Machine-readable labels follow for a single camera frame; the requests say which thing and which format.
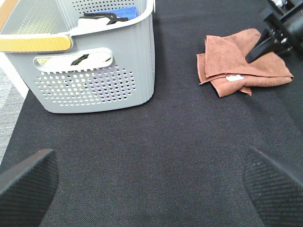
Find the grey perforated laundry basket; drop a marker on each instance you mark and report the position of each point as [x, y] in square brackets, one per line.
[35, 29]

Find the black cloth in basket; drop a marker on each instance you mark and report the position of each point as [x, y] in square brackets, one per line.
[99, 56]

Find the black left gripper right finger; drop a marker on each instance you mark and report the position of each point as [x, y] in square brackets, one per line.
[275, 189]

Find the white towel in basket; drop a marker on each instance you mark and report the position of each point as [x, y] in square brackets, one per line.
[62, 62]

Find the black table cloth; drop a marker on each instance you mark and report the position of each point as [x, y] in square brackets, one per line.
[177, 160]

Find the blue towel in basket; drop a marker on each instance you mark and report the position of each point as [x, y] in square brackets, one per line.
[129, 12]

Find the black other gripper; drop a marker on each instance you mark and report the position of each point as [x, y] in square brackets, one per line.
[284, 32]

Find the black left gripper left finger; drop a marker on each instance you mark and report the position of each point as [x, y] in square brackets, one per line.
[27, 190]

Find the brown towel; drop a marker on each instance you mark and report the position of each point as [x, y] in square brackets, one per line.
[223, 64]

